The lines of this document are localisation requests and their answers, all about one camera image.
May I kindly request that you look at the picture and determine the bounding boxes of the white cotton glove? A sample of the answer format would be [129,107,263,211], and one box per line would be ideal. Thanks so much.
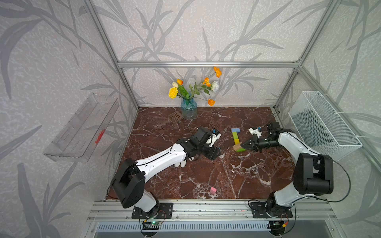
[174,157,194,168]

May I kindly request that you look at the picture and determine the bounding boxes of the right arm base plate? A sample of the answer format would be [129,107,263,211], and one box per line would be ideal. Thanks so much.
[248,200,294,219]

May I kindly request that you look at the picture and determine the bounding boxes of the blue glass vase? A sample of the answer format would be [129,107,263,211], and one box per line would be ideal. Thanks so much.
[181,99,197,120]

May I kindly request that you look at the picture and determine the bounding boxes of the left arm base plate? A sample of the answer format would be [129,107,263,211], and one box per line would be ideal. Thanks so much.
[132,202,174,220]

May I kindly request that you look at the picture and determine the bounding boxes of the dark wood block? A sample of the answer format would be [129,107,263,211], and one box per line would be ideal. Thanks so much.
[233,143,242,151]

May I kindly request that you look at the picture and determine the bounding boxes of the circuit board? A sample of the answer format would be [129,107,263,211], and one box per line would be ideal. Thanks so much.
[267,221,289,233]
[141,220,164,231]

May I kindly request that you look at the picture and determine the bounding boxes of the left circuit board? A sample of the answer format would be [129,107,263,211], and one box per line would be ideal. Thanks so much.
[141,220,164,231]

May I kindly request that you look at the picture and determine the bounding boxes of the clear plastic shelf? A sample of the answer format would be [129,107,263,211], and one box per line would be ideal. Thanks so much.
[43,93,120,162]

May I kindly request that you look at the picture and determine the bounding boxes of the pink block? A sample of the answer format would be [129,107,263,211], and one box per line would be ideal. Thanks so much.
[210,187,217,195]

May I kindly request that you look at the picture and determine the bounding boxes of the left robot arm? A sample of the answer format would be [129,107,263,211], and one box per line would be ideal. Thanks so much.
[111,127,221,212]

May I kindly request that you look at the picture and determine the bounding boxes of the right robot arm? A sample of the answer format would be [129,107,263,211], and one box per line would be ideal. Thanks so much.
[241,123,334,217]

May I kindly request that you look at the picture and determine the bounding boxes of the artificial flowers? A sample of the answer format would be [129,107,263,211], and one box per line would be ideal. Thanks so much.
[168,67,222,106]

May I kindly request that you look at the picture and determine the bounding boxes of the white wire basket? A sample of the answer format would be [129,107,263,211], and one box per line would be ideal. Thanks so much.
[289,91,363,161]

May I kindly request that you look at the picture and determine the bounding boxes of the right circuit board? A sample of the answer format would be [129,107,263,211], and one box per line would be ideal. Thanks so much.
[267,221,289,233]

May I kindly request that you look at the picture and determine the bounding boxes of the aluminium frame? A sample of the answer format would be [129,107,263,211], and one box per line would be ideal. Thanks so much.
[80,0,381,238]

